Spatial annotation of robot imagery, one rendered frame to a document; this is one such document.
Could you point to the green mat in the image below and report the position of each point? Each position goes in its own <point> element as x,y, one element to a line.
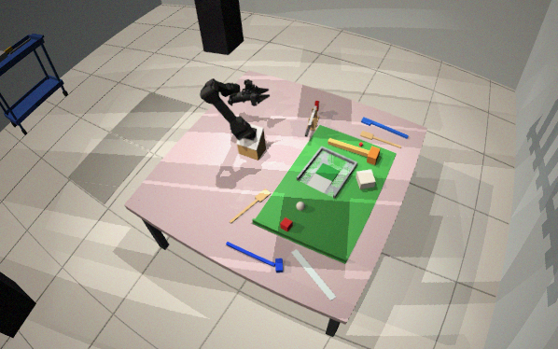
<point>332,224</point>

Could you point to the red cube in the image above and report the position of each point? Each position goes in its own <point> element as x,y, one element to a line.
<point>286,224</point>

